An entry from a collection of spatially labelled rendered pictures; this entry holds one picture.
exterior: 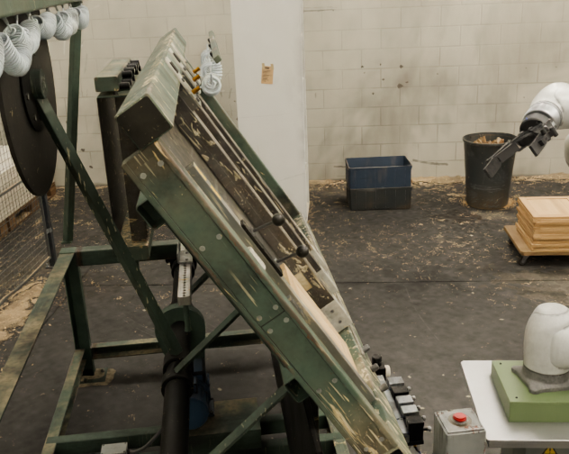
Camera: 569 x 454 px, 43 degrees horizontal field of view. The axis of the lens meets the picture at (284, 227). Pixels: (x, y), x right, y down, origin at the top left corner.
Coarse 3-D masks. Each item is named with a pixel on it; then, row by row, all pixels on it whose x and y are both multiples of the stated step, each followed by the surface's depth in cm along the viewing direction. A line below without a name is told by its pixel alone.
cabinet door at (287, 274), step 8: (288, 272) 247; (288, 280) 237; (296, 280) 252; (296, 288) 240; (304, 296) 247; (312, 304) 251; (312, 312) 242; (320, 312) 255; (320, 320) 245; (328, 320) 261; (328, 328) 250; (336, 336) 256; (336, 344) 244; (344, 344) 259; (344, 352) 249; (352, 360) 252
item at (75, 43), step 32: (0, 0) 202; (32, 0) 242; (64, 0) 298; (64, 160) 267; (96, 192) 272; (64, 224) 394; (128, 256) 281; (192, 288) 343; (160, 320) 291; (224, 320) 279; (192, 352) 282; (256, 416) 209; (224, 448) 211
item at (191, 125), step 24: (216, 72) 239; (192, 96) 237; (192, 120) 242; (192, 144) 244; (216, 144) 245; (216, 168) 248; (240, 192) 252; (264, 216) 256; (288, 240) 260; (288, 264) 263; (312, 288) 267; (336, 312) 271
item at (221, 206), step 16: (192, 176) 198; (208, 192) 200; (224, 208) 202; (272, 272) 210; (288, 288) 212; (304, 304) 219; (304, 320) 216; (320, 336) 219; (336, 352) 221; (352, 368) 224; (368, 400) 228
